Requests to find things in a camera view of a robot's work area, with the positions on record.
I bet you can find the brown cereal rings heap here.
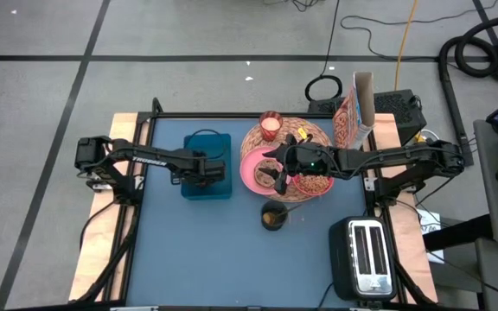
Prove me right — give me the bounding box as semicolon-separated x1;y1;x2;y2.
296;175;330;194

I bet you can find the round woven placemat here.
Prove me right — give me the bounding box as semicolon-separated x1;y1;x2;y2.
239;116;337;203

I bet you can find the toast slice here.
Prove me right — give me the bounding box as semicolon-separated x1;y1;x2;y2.
253;158;283;189

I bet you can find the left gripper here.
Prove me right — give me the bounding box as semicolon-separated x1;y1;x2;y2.
169;148;227;190

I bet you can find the red bowl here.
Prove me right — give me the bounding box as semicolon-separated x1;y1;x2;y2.
290;172;335;198

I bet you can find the orange Cheerios cereal box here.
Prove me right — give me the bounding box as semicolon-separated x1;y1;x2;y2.
332;71;376;151

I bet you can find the black coiled cable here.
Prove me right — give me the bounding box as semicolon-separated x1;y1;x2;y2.
303;0;343;103

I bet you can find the black support bar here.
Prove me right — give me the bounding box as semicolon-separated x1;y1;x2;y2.
421;213;495;252

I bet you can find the black perforated computer case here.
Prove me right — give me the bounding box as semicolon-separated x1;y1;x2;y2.
308;89;428;146

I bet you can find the yellow plug white cable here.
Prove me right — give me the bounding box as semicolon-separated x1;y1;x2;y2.
412;128;442;146

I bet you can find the black toaster cord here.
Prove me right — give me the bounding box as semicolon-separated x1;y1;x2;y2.
316;282;335;310

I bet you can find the pink plate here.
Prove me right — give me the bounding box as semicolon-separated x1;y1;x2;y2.
239;145;294;196

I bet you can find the white paper sheet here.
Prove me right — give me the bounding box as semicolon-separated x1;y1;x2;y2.
417;209;445;264

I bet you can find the black mesh cup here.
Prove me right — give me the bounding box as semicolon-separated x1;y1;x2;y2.
260;199;289;232

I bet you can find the teal plastic bin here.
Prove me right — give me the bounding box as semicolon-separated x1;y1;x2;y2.
181;132;233;201

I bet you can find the black vacuum hose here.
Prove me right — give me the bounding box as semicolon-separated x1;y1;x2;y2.
437;16;498;168

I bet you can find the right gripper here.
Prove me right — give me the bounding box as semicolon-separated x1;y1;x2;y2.
261;133;340;195

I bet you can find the thin black floor cable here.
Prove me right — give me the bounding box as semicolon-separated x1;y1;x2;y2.
339;0;498;61

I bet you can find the red glass candle holder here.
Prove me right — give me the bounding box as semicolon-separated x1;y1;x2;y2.
259;110;284;143

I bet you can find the black chrome toaster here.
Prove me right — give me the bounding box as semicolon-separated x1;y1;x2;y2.
329;215;398;302

